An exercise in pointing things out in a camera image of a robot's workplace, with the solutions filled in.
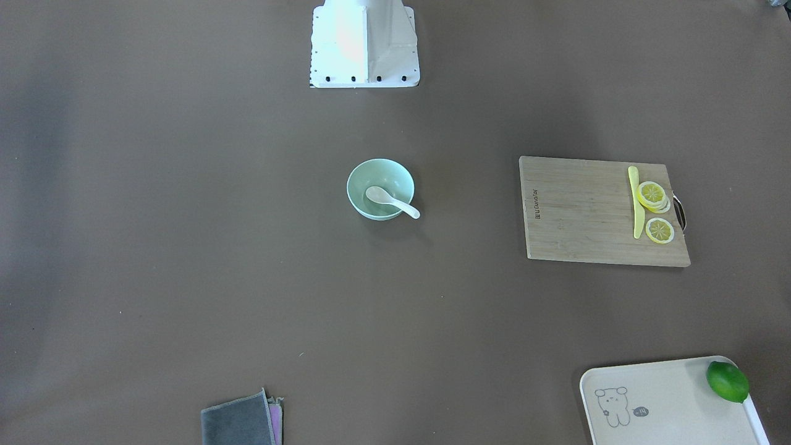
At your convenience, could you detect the yellow plastic knife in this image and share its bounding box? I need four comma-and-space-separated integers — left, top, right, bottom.
627, 164, 645, 239

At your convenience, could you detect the bamboo cutting board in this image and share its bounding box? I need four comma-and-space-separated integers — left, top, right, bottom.
518, 156, 690, 268

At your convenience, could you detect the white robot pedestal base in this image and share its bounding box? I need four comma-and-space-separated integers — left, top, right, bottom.
309, 1, 421, 88

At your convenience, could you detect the grey folded cloth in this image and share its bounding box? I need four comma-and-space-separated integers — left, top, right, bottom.
201, 388, 284, 444

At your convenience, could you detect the white ceramic spoon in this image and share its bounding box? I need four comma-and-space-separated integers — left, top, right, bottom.
365, 186, 421, 219

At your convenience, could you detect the light green bowl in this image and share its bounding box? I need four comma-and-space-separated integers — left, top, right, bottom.
345, 158, 415, 221

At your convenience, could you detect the cream rabbit tray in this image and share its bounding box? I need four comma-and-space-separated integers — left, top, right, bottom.
579, 355, 769, 444

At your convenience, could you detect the green lime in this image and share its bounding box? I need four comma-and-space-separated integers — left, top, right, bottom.
706, 361, 750, 404

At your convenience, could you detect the single lemon slice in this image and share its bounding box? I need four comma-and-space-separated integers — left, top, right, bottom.
645, 218, 675, 245

